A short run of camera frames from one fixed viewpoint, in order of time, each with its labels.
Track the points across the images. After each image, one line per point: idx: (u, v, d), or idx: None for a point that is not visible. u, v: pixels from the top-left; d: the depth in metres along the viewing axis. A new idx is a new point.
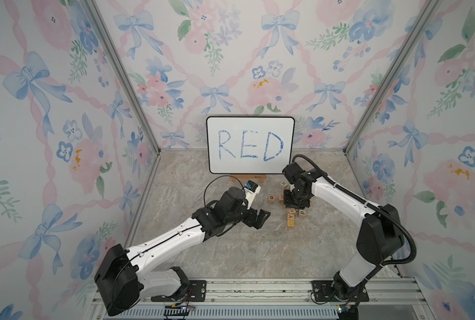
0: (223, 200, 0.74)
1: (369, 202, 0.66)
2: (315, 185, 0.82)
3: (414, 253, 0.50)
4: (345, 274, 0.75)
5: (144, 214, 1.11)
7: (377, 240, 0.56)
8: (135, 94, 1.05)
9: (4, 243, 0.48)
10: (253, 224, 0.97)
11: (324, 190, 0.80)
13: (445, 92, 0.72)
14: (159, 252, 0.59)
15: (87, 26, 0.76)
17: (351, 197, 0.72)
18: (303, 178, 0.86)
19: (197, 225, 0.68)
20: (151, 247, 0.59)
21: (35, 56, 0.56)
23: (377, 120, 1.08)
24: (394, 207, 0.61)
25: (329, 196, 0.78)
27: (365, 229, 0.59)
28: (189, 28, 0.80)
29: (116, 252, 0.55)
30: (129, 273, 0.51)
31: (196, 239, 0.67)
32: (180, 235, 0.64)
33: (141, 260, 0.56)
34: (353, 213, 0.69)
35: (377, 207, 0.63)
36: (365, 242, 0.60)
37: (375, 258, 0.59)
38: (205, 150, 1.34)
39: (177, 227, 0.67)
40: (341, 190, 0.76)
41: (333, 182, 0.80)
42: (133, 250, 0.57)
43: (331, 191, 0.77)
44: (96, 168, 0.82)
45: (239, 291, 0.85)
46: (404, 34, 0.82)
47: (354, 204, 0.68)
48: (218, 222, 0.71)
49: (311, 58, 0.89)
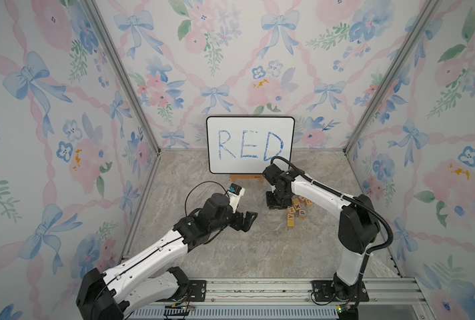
0: (207, 208, 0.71)
1: (345, 194, 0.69)
2: (294, 184, 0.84)
3: (390, 237, 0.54)
4: (341, 272, 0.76)
5: (144, 214, 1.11)
7: (355, 230, 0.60)
8: (135, 94, 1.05)
9: (4, 243, 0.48)
10: (241, 227, 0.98)
11: (303, 188, 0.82)
13: (445, 92, 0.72)
14: (138, 272, 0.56)
15: (87, 26, 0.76)
17: (328, 192, 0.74)
18: (282, 179, 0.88)
19: (179, 237, 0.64)
20: (129, 268, 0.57)
21: (35, 56, 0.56)
23: (377, 120, 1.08)
24: (367, 196, 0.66)
25: (309, 193, 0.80)
27: (343, 220, 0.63)
28: (189, 28, 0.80)
29: (95, 276, 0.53)
30: (106, 299, 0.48)
31: (179, 252, 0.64)
32: (160, 251, 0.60)
33: (118, 284, 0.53)
34: (331, 206, 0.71)
35: (352, 198, 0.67)
36: (347, 233, 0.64)
37: (356, 247, 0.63)
38: (205, 150, 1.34)
39: (157, 242, 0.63)
40: (318, 186, 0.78)
41: (311, 179, 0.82)
42: (109, 272, 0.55)
43: (310, 188, 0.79)
44: (97, 168, 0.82)
45: (239, 291, 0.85)
46: (404, 34, 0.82)
47: (331, 198, 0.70)
48: (202, 231, 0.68)
49: (311, 58, 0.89)
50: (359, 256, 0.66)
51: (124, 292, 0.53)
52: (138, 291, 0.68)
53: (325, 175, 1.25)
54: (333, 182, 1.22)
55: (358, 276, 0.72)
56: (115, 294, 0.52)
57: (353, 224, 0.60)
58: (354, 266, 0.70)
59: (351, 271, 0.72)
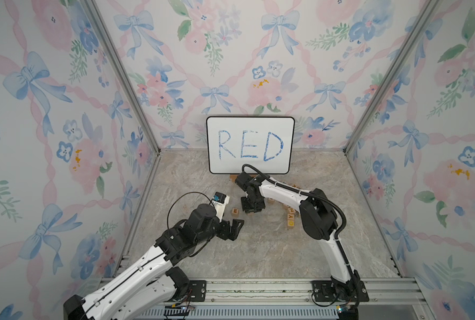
0: (192, 219, 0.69)
1: (301, 190, 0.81)
2: (261, 188, 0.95)
3: (343, 216, 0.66)
4: (333, 270, 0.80)
5: (144, 214, 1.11)
7: (313, 219, 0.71)
8: (135, 94, 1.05)
9: (4, 242, 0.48)
10: (229, 236, 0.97)
11: (269, 190, 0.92)
13: (444, 92, 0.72)
14: (117, 296, 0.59)
15: (87, 26, 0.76)
17: (289, 190, 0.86)
18: (251, 186, 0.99)
19: (161, 253, 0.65)
20: (108, 292, 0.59)
21: (35, 56, 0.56)
23: (377, 120, 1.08)
24: (319, 190, 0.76)
25: (274, 194, 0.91)
27: (302, 212, 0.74)
28: (189, 28, 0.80)
29: (74, 302, 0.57)
30: None
31: (163, 268, 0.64)
32: (140, 270, 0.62)
33: (97, 310, 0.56)
34: (293, 202, 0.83)
35: (308, 192, 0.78)
36: (309, 224, 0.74)
37: (319, 235, 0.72)
38: (205, 150, 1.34)
39: (138, 260, 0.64)
40: (281, 186, 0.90)
41: (274, 182, 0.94)
42: (89, 298, 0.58)
43: (273, 188, 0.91)
44: (96, 168, 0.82)
45: (239, 291, 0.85)
46: (404, 34, 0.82)
47: (292, 196, 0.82)
48: (187, 244, 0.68)
49: (311, 59, 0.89)
50: (331, 242, 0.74)
51: (103, 316, 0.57)
52: (128, 306, 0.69)
53: (325, 175, 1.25)
54: (333, 182, 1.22)
55: (347, 269, 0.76)
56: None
57: (311, 214, 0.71)
58: (337, 260, 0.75)
59: (338, 266, 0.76)
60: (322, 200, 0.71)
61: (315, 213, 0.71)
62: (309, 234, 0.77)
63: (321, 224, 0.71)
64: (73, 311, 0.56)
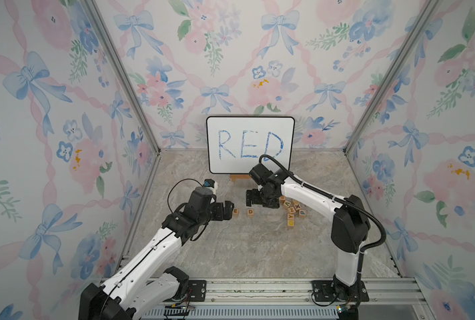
0: (193, 200, 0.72)
1: (336, 197, 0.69)
2: (283, 187, 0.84)
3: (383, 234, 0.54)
4: (339, 273, 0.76)
5: (144, 214, 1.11)
7: (348, 230, 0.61)
8: (135, 94, 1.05)
9: (3, 243, 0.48)
10: (225, 217, 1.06)
11: (293, 191, 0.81)
13: (444, 92, 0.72)
14: (139, 274, 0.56)
15: (87, 26, 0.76)
17: (319, 194, 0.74)
18: (271, 182, 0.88)
19: (170, 233, 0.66)
20: (128, 273, 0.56)
21: (35, 56, 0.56)
23: (377, 120, 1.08)
24: (357, 197, 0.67)
25: (299, 195, 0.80)
27: (335, 221, 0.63)
28: (189, 28, 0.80)
29: (93, 290, 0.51)
30: (113, 307, 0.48)
31: (175, 246, 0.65)
32: (155, 249, 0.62)
33: (121, 290, 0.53)
34: (323, 209, 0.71)
35: (343, 200, 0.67)
36: (340, 235, 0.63)
37: (349, 248, 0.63)
38: (205, 150, 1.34)
39: (150, 242, 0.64)
40: (309, 188, 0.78)
41: (301, 182, 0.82)
42: (108, 284, 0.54)
43: (299, 190, 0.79)
44: (97, 168, 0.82)
45: (239, 291, 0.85)
46: (404, 34, 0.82)
47: (323, 201, 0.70)
48: (191, 222, 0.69)
49: (311, 58, 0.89)
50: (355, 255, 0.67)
51: (129, 296, 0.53)
52: (141, 296, 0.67)
53: (325, 175, 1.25)
54: (333, 182, 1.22)
55: (356, 274, 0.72)
56: (121, 301, 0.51)
57: (347, 226, 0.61)
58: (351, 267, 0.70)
59: (349, 270, 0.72)
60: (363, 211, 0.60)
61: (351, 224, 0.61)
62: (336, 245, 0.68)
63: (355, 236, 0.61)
64: (93, 300, 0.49)
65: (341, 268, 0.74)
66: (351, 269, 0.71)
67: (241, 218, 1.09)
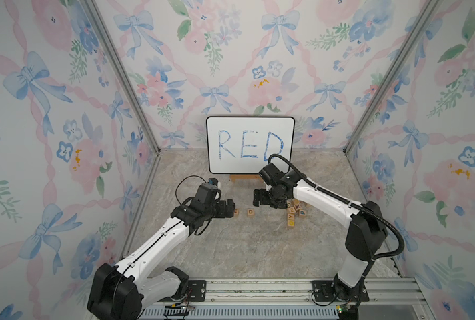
0: (200, 193, 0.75)
1: (353, 202, 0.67)
2: (295, 189, 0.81)
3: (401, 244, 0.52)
4: (342, 275, 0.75)
5: (144, 214, 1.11)
7: (365, 238, 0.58)
8: (135, 94, 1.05)
9: (4, 242, 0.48)
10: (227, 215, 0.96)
11: (307, 194, 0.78)
13: (444, 92, 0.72)
14: (150, 257, 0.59)
15: (87, 26, 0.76)
17: (334, 199, 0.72)
18: (283, 184, 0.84)
19: (178, 222, 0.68)
20: (140, 255, 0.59)
21: (35, 56, 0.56)
23: (377, 120, 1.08)
24: (375, 203, 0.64)
25: (312, 199, 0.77)
27: (351, 226, 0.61)
28: (189, 28, 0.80)
29: (107, 270, 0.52)
30: (127, 285, 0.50)
31: (183, 235, 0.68)
32: (166, 235, 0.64)
33: (134, 270, 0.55)
34: (338, 214, 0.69)
35: (361, 206, 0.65)
36: (355, 242, 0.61)
37: (363, 256, 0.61)
38: (205, 150, 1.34)
39: (160, 229, 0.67)
40: (323, 192, 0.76)
41: (314, 184, 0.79)
42: (121, 264, 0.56)
43: (313, 194, 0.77)
44: (96, 168, 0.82)
45: (239, 291, 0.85)
46: (404, 34, 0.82)
47: (339, 206, 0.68)
48: (198, 213, 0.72)
49: (311, 58, 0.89)
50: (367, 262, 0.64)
51: (141, 276, 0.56)
52: (147, 286, 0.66)
53: (325, 175, 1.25)
54: (333, 182, 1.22)
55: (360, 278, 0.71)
56: (134, 279, 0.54)
57: (363, 232, 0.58)
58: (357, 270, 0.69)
59: (354, 273, 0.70)
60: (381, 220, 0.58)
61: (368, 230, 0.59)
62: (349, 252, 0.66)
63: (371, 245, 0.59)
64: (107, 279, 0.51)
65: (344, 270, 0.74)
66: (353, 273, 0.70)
67: (241, 218, 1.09)
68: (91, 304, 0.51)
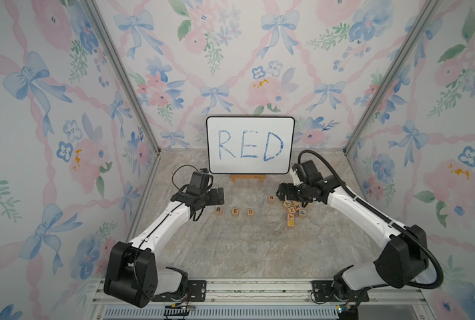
0: (194, 180, 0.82)
1: (395, 223, 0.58)
2: (332, 195, 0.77)
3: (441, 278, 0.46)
4: (348, 276, 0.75)
5: (144, 214, 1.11)
7: (402, 264, 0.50)
8: (135, 94, 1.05)
9: (4, 243, 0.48)
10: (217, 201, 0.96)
11: (342, 202, 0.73)
13: (444, 92, 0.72)
14: (161, 232, 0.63)
15: (87, 26, 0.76)
17: (373, 214, 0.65)
18: (319, 187, 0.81)
19: (180, 204, 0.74)
20: (151, 232, 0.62)
21: (35, 56, 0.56)
23: (377, 120, 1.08)
24: (421, 229, 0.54)
25: (347, 209, 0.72)
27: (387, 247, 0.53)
28: (189, 28, 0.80)
29: (123, 247, 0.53)
30: (145, 255, 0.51)
31: (185, 215, 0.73)
32: (171, 214, 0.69)
33: (149, 243, 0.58)
34: (373, 232, 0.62)
35: (403, 228, 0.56)
36: (388, 264, 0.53)
37: (395, 282, 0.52)
38: (205, 150, 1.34)
39: (165, 210, 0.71)
40: (361, 204, 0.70)
41: (353, 194, 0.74)
42: (135, 240, 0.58)
43: (350, 204, 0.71)
44: (96, 168, 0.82)
45: (239, 291, 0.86)
46: (404, 34, 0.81)
47: (377, 223, 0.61)
48: (196, 195, 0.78)
49: (311, 58, 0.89)
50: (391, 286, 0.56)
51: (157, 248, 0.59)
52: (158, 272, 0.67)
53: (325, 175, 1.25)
54: None
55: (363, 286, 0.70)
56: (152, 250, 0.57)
57: (402, 258, 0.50)
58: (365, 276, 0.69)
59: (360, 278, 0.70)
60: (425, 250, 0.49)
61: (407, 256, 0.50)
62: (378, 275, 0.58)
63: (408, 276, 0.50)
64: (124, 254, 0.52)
65: (352, 270, 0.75)
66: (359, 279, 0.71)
67: (241, 218, 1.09)
68: (109, 283, 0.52)
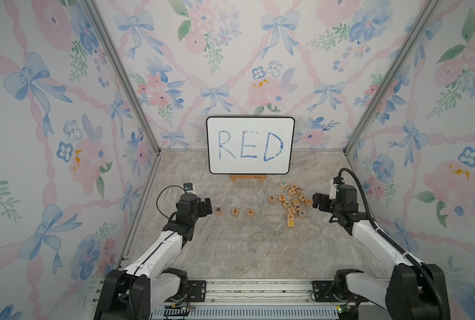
0: (181, 206, 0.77)
1: (409, 254, 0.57)
2: (355, 226, 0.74)
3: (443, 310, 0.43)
4: (351, 279, 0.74)
5: (144, 214, 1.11)
7: (407, 292, 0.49)
8: (135, 94, 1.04)
9: (4, 243, 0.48)
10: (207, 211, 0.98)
11: (363, 233, 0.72)
13: (444, 92, 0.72)
14: (155, 258, 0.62)
15: (87, 26, 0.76)
17: (388, 244, 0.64)
18: (346, 217, 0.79)
19: (171, 234, 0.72)
20: (145, 258, 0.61)
21: (35, 57, 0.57)
23: (377, 120, 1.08)
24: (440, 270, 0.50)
25: (367, 240, 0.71)
27: (393, 273, 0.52)
28: (189, 29, 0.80)
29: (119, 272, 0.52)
30: (141, 280, 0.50)
31: (178, 243, 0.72)
32: (164, 243, 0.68)
33: (145, 270, 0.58)
34: (389, 262, 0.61)
35: (419, 263, 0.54)
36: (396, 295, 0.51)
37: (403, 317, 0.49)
38: (205, 151, 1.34)
39: (158, 238, 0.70)
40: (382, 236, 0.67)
41: (377, 227, 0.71)
42: (129, 268, 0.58)
43: (370, 234, 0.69)
44: (97, 168, 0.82)
45: (239, 292, 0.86)
46: (404, 34, 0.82)
47: (390, 252, 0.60)
48: (187, 226, 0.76)
49: (311, 58, 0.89)
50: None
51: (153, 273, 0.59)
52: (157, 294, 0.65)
53: (325, 175, 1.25)
54: None
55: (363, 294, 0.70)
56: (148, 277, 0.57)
57: (406, 285, 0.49)
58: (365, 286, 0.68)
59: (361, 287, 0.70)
60: (433, 287, 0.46)
61: (414, 288, 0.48)
62: (391, 312, 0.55)
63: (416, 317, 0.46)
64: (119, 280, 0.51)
65: (359, 275, 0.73)
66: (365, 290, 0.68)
67: (241, 218, 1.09)
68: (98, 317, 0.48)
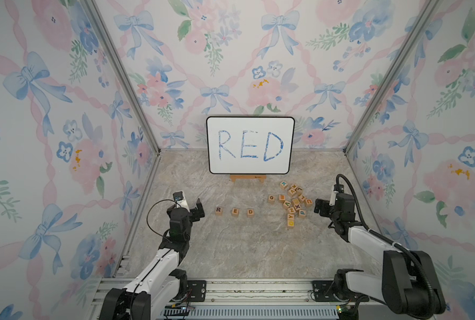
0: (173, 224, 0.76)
1: (397, 243, 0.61)
2: (349, 233, 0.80)
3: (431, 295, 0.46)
4: (351, 277, 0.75)
5: (144, 214, 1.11)
7: (397, 277, 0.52)
8: (135, 94, 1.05)
9: (3, 243, 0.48)
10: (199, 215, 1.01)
11: (357, 234, 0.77)
13: (445, 92, 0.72)
14: (155, 274, 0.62)
15: (87, 26, 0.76)
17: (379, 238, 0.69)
18: (341, 226, 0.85)
19: (167, 252, 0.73)
20: (144, 276, 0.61)
21: (35, 56, 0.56)
23: (377, 120, 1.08)
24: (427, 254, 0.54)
25: (361, 240, 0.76)
27: (385, 263, 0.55)
28: (189, 28, 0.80)
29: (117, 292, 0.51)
30: (141, 297, 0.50)
31: (175, 259, 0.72)
32: (162, 260, 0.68)
33: (144, 286, 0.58)
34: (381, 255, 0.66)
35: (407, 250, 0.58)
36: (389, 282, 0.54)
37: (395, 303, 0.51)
38: (205, 150, 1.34)
39: (155, 256, 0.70)
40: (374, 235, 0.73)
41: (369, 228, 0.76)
42: (129, 286, 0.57)
43: (363, 235, 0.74)
44: (97, 168, 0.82)
45: (239, 291, 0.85)
46: (404, 34, 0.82)
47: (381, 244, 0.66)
48: (182, 244, 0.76)
49: (311, 58, 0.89)
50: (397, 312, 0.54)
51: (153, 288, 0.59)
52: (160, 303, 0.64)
53: (325, 175, 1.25)
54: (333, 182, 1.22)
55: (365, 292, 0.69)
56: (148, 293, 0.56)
57: (396, 270, 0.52)
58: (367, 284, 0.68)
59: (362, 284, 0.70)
60: (422, 272, 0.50)
61: (405, 274, 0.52)
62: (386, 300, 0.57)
63: (411, 303, 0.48)
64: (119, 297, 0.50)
65: (359, 273, 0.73)
66: (364, 286, 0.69)
67: (241, 218, 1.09)
68: None
